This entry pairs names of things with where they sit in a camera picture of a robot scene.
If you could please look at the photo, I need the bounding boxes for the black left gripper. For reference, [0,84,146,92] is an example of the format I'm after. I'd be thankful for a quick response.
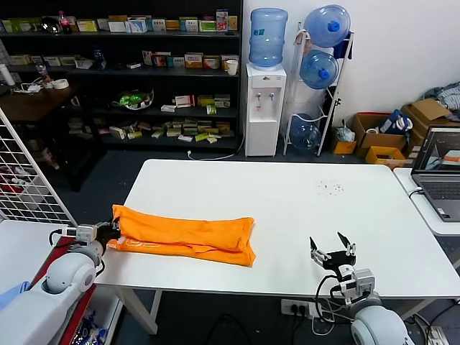
[96,216,124,246]

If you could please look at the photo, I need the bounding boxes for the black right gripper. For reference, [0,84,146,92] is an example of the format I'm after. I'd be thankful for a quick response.
[309,231,357,278]

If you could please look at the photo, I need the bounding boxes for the orange t-shirt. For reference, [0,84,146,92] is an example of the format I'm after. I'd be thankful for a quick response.
[106,204,257,268]

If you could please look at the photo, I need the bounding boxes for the pile of grey clothes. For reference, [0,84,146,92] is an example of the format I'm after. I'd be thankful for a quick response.
[423,81,460,121]

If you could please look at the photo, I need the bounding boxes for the white power strip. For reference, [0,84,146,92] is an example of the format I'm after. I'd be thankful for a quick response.
[280,298,323,318]
[425,325,449,345]

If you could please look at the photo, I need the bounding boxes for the red framed white cart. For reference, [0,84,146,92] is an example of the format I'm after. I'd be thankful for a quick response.
[0,220,123,345]

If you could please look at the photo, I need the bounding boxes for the blue snack packets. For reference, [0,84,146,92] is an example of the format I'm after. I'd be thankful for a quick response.
[77,310,109,345]

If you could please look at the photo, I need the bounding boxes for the small yellow box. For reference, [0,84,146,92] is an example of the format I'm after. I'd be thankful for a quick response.
[331,138,358,156]

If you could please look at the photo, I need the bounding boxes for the yellow cardboard box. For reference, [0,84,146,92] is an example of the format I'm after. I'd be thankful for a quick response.
[365,146,408,170]

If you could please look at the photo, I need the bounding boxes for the clear plastic bag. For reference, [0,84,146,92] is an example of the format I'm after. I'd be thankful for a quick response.
[336,120,357,143]

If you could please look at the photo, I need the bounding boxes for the light blue cloth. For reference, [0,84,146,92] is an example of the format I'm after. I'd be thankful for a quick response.
[0,282,30,313]

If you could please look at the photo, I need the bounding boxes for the grey laptop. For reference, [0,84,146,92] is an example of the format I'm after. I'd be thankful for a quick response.
[410,125,460,222]

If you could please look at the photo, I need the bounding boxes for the open red-edged cardboard box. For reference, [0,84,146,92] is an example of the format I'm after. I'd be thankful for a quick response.
[351,113,408,160]

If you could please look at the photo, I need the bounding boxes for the blue bag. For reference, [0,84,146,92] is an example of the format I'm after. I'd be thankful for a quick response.
[378,109,414,136]

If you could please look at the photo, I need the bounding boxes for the wide red white box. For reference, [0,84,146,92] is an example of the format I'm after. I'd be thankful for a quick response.
[175,95,198,109]

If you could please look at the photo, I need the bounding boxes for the brown wooden desk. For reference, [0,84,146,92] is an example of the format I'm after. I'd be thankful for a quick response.
[0,83,108,192]

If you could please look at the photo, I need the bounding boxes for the black shelving unit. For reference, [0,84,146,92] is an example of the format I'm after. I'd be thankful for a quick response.
[0,0,244,152]

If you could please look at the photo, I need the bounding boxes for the white metal jug rack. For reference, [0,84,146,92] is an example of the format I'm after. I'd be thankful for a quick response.
[282,22,355,157]

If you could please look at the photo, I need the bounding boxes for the white water dispenser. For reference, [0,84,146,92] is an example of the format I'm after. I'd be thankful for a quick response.
[245,63,288,158]

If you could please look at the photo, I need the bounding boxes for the white power adapter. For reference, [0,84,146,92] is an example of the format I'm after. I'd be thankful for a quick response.
[20,82,46,96]

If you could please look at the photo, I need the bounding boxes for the big brown cardboard box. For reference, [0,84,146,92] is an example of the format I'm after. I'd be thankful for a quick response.
[401,98,454,145]

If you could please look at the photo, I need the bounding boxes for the yellow white medicine box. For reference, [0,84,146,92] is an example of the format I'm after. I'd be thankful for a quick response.
[185,53,204,70]

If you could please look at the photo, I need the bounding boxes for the white cylindrical bottle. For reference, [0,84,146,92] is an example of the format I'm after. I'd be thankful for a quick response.
[0,64,17,87]

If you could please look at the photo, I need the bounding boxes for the dark blue hanging cloth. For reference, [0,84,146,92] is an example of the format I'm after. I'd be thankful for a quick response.
[333,31,354,60]

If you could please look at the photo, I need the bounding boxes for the blue white medicine box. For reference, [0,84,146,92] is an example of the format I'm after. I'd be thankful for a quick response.
[125,19,149,34]

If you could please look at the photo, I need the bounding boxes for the cola bottle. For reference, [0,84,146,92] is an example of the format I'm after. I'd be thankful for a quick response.
[57,10,73,36]

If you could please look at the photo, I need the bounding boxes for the beige hanging cloth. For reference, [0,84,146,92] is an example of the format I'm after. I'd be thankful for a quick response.
[294,30,313,55]

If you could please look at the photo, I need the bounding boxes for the shiny black bowl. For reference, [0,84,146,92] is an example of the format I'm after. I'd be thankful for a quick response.
[40,17,62,36]

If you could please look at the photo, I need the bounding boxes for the labelled blue water jug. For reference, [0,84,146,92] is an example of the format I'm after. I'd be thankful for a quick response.
[249,8,289,71]

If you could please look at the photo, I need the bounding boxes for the long green medicine box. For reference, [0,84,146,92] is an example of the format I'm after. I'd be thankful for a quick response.
[9,18,42,35]

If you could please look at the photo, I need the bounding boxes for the colourful tall carton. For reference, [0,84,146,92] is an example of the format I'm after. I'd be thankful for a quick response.
[216,9,230,34]

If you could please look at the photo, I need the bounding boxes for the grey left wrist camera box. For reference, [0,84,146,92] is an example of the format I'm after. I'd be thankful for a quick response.
[59,224,99,242]

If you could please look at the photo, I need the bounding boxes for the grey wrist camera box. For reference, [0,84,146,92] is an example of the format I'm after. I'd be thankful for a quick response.
[59,224,99,242]
[339,267,375,300]

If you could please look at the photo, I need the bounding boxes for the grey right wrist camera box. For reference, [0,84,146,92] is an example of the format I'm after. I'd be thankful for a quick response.
[339,267,375,300]

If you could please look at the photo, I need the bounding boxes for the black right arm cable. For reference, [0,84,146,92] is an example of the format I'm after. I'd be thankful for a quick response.
[315,275,346,318]

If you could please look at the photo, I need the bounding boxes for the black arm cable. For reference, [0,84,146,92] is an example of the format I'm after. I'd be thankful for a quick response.
[48,229,106,278]
[315,275,346,318]

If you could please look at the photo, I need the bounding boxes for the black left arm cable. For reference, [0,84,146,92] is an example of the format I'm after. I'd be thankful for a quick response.
[48,229,106,278]

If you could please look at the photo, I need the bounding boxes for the white wire grid panel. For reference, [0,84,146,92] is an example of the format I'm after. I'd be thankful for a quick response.
[0,107,78,229]

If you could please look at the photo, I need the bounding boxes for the black floor cable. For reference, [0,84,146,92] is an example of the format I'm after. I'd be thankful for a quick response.
[207,313,253,345]

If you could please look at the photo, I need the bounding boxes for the white floor cable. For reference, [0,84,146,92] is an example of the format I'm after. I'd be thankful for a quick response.
[186,142,247,161]

